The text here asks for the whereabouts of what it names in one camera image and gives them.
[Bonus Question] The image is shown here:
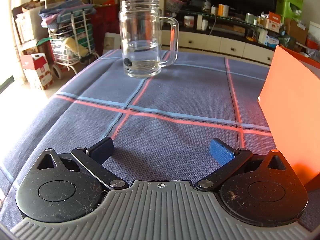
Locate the blue plaid tablecloth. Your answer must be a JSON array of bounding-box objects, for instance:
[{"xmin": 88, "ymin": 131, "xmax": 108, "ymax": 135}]
[{"xmin": 0, "ymin": 49, "xmax": 320, "ymax": 231}]

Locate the orange cardboard box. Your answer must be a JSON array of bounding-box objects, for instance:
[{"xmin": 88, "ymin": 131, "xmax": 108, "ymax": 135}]
[{"xmin": 258, "ymin": 46, "xmax": 320, "ymax": 191}]

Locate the white tv cabinet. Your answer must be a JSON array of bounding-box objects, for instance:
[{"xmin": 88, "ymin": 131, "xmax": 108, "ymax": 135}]
[{"xmin": 178, "ymin": 31, "xmax": 274, "ymax": 65}]

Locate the white red cardboard box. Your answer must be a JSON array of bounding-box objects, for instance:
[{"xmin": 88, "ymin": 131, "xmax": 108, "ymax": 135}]
[{"xmin": 21, "ymin": 53, "xmax": 53, "ymax": 90}]

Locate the glass mason jar mug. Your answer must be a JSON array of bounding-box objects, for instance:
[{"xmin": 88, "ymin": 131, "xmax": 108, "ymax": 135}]
[{"xmin": 119, "ymin": 0, "xmax": 180, "ymax": 78}]

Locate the shopping trolley cart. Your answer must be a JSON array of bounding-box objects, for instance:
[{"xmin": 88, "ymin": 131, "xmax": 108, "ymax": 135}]
[{"xmin": 39, "ymin": 0, "xmax": 99, "ymax": 79}]

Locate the green plastic shelf rack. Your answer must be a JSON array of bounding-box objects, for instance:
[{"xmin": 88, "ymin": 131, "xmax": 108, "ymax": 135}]
[{"xmin": 276, "ymin": 0, "xmax": 304, "ymax": 23}]

